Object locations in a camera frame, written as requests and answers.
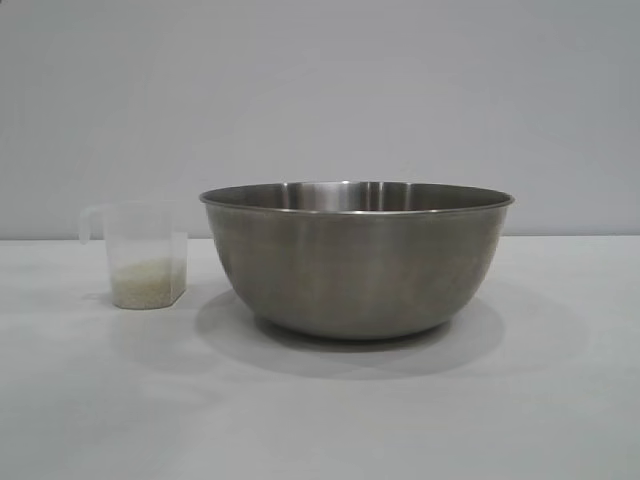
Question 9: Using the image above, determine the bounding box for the white uncooked rice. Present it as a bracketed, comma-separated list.
[113, 256, 189, 309]

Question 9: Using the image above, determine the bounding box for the stainless steel mixing bowl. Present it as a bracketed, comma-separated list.
[198, 180, 517, 342]

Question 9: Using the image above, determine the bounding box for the clear plastic measuring cup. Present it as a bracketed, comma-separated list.
[79, 201, 190, 310]

